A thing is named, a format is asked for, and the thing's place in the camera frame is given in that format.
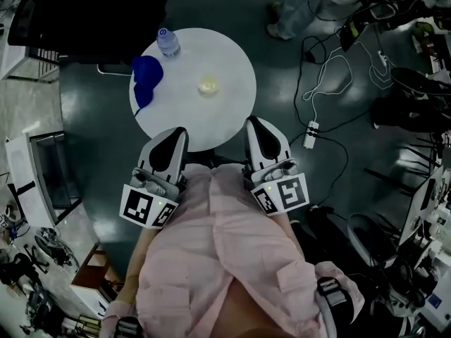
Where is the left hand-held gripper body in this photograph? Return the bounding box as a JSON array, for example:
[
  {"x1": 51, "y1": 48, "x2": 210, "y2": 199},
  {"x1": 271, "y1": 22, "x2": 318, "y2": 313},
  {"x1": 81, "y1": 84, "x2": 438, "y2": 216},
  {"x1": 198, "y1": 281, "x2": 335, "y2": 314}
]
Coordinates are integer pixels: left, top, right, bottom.
[{"x1": 119, "y1": 167, "x2": 187, "y2": 230}]

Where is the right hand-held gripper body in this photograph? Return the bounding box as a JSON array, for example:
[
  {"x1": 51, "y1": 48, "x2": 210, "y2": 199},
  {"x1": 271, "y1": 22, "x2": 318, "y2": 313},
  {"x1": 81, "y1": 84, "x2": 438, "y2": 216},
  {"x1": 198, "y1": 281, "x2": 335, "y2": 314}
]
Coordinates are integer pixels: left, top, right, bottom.
[{"x1": 242, "y1": 156, "x2": 311, "y2": 218}]

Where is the yellow plastic cup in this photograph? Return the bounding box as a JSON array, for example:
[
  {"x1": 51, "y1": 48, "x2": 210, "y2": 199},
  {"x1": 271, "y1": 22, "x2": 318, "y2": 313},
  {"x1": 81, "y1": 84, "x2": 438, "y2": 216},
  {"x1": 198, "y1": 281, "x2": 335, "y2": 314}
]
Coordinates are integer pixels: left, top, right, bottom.
[{"x1": 197, "y1": 75, "x2": 219, "y2": 94}]

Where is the person's right forearm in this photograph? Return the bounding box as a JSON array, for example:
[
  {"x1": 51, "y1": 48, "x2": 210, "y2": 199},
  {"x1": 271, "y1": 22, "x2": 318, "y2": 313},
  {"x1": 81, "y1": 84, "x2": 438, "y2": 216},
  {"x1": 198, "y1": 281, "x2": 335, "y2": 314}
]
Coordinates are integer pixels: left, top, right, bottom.
[{"x1": 281, "y1": 213, "x2": 307, "y2": 256}]

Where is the person's left forearm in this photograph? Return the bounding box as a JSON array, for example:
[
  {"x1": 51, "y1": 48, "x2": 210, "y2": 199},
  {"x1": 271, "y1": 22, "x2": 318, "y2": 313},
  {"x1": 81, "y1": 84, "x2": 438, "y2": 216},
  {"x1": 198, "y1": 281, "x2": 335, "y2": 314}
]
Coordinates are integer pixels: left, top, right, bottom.
[{"x1": 121, "y1": 227, "x2": 159, "y2": 304}]

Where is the brown wooden cabinet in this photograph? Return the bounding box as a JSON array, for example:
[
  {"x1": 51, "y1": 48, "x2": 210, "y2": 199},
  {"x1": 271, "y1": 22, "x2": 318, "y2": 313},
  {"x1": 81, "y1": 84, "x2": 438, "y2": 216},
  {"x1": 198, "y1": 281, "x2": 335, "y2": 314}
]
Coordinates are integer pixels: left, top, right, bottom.
[{"x1": 72, "y1": 244, "x2": 123, "y2": 295}]

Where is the blue cloth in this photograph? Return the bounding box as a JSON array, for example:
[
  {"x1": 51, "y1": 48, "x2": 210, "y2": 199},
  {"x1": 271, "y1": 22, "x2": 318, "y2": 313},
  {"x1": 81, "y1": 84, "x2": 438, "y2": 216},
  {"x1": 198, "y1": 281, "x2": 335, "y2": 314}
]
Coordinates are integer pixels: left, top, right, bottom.
[{"x1": 130, "y1": 55, "x2": 165, "y2": 118}]

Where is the person's pink shirt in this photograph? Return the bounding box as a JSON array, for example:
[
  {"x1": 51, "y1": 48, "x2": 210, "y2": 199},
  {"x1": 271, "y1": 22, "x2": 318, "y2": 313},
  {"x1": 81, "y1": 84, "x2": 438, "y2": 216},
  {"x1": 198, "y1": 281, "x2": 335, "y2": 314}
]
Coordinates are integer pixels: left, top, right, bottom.
[{"x1": 101, "y1": 163, "x2": 366, "y2": 338}]

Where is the white side table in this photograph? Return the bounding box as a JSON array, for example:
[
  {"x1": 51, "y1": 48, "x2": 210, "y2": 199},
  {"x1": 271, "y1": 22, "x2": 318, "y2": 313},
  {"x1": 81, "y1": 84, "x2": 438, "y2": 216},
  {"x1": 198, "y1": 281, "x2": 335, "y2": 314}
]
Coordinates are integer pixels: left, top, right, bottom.
[{"x1": 5, "y1": 132, "x2": 84, "y2": 229}]

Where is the clear plastic water bottle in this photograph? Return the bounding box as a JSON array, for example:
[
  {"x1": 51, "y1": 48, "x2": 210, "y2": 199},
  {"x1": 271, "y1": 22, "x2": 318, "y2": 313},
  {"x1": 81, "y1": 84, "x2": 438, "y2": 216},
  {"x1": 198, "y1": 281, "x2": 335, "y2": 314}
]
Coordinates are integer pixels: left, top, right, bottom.
[{"x1": 156, "y1": 27, "x2": 182, "y2": 58}]

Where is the black equipment pile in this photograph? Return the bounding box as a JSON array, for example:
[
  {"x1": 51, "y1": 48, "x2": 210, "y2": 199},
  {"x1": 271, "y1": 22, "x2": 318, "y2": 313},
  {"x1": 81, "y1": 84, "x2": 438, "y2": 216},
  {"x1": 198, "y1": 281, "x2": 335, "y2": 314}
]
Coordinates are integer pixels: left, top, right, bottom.
[{"x1": 0, "y1": 223, "x2": 80, "y2": 330}]

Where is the white desk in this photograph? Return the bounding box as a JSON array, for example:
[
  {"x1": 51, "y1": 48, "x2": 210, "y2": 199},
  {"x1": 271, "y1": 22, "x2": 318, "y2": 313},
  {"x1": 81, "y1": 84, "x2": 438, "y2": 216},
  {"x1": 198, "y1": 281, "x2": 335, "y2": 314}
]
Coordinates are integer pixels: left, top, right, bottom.
[{"x1": 397, "y1": 167, "x2": 445, "y2": 248}]

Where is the black office chair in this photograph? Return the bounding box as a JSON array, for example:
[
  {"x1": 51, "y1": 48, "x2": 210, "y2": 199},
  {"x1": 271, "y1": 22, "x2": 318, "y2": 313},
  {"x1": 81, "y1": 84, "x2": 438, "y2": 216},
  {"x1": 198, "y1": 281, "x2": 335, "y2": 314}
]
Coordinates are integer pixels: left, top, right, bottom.
[{"x1": 7, "y1": 0, "x2": 169, "y2": 75}]

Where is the black backpack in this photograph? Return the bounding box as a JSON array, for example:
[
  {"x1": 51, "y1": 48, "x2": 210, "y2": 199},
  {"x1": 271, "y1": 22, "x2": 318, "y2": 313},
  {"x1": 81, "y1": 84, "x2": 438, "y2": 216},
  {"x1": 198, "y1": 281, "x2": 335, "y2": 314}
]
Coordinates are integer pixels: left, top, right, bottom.
[{"x1": 366, "y1": 0, "x2": 401, "y2": 23}]

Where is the green bag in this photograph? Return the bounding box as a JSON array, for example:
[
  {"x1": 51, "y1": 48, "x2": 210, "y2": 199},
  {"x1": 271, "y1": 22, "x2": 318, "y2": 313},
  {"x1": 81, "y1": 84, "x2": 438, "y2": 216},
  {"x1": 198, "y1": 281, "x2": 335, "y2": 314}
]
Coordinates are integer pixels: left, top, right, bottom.
[{"x1": 414, "y1": 23, "x2": 437, "y2": 42}]

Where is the white cable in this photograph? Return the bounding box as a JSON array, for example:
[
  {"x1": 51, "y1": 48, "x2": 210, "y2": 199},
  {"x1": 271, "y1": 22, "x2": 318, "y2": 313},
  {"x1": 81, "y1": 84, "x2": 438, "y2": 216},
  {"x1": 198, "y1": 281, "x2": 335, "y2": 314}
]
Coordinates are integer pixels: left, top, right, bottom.
[{"x1": 302, "y1": 46, "x2": 395, "y2": 123}]

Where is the black cable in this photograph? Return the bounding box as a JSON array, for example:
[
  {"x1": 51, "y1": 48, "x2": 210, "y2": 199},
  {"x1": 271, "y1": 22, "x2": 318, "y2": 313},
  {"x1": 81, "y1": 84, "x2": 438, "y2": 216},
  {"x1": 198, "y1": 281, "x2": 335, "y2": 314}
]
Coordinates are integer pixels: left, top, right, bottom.
[
  {"x1": 293, "y1": 35, "x2": 328, "y2": 133},
  {"x1": 313, "y1": 134, "x2": 350, "y2": 209}
]

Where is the person's right shoulder strap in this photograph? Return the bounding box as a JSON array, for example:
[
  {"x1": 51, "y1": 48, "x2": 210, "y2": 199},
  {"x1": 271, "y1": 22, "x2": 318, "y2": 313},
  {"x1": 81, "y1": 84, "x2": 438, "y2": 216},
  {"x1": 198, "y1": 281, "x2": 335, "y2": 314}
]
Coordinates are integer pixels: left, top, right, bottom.
[{"x1": 316, "y1": 276, "x2": 353, "y2": 338}]

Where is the person's shoulder strap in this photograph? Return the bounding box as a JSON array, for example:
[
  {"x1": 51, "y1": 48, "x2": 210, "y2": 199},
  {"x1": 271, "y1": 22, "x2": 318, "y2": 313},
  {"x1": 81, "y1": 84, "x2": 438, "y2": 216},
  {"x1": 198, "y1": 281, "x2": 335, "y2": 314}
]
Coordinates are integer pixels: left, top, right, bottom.
[
  {"x1": 115, "y1": 315, "x2": 142, "y2": 338},
  {"x1": 316, "y1": 276, "x2": 353, "y2": 338}
]

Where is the person's left shoulder strap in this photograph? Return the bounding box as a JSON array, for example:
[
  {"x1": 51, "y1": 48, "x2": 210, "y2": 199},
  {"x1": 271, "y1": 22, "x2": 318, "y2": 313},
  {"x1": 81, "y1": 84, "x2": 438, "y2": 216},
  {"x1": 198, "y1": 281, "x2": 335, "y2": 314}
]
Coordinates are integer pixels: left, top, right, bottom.
[{"x1": 115, "y1": 315, "x2": 142, "y2": 338}]

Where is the white metal-frame table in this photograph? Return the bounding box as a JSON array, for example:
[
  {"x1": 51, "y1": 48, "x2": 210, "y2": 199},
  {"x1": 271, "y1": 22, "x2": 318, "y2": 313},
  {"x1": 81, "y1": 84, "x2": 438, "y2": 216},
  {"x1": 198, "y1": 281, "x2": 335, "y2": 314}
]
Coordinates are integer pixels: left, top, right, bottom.
[{"x1": 0, "y1": 44, "x2": 61, "y2": 82}]

